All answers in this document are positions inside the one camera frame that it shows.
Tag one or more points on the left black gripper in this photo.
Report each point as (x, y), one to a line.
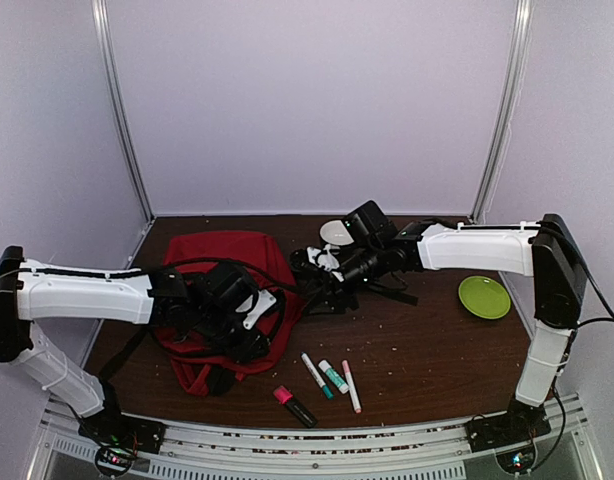
(243, 352)

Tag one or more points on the dark blue white bowl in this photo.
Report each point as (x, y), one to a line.
(334, 233)

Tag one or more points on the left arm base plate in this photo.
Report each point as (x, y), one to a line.
(130, 434)

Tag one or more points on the aluminium front rail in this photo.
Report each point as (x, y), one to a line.
(431, 450)

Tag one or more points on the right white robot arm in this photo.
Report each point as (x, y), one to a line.
(487, 260)

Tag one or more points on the white green glue stick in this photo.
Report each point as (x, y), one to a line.
(333, 376)

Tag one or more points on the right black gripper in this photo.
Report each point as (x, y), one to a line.
(338, 299)

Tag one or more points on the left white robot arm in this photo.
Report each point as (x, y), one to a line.
(87, 305)

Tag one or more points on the pink white marker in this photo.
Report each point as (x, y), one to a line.
(355, 400)

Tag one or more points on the green plate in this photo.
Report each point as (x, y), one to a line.
(484, 297)

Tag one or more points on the left aluminium corner post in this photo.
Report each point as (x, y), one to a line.
(103, 32)

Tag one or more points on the red backpack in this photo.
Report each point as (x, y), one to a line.
(202, 373)

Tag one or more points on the pink black highlighter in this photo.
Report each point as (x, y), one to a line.
(286, 398)

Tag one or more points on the teal white marker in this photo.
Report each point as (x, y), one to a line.
(316, 376)

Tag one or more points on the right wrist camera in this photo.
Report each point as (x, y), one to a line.
(313, 258)

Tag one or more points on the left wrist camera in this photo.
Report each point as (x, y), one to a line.
(255, 307)

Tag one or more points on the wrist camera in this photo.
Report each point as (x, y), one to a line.
(313, 258)
(255, 307)

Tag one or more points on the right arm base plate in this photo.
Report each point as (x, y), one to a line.
(505, 430)

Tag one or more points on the aluminium corner post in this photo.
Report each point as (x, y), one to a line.
(511, 91)
(103, 32)

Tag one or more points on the right aluminium corner post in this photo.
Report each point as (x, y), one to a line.
(511, 91)

